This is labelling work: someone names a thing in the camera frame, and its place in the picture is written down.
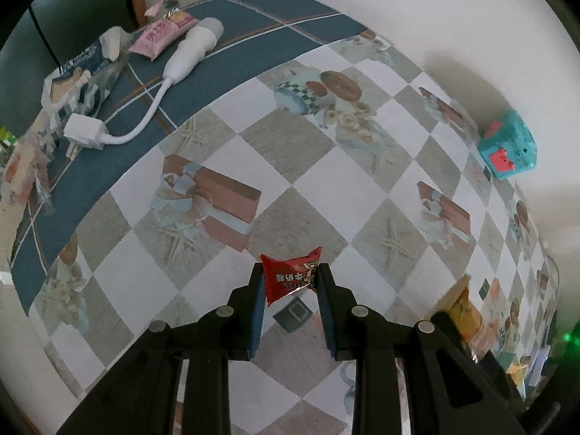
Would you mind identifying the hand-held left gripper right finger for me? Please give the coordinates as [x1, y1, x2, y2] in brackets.
[316, 263, 529, 435]

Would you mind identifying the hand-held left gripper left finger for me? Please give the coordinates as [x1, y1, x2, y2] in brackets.
[57, 264, 267, 435]

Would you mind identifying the small red snack packet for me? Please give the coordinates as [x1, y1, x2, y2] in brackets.
[260, 247, 323, 306]

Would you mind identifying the orange snack packet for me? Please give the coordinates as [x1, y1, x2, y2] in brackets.
[446, 287, 497, 354]

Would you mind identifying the blue plaid tablecloth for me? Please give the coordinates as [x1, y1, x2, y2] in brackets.
[9, 0, 368, 318]

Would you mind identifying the teal toy tin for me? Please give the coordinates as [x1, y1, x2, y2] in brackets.
[479, 109, 538, 181]

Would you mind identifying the small pink packet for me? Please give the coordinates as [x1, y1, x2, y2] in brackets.
[129, 18, 199, 59]

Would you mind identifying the blue white plastic wrapper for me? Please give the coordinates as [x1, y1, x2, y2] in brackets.
[43, 27, 132, 119]

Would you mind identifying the crumpled pink wrapper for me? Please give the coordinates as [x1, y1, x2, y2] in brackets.
[145, 0, 182, 16]

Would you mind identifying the white charger with cable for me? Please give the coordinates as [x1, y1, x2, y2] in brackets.
[63, 17, 224, 151]

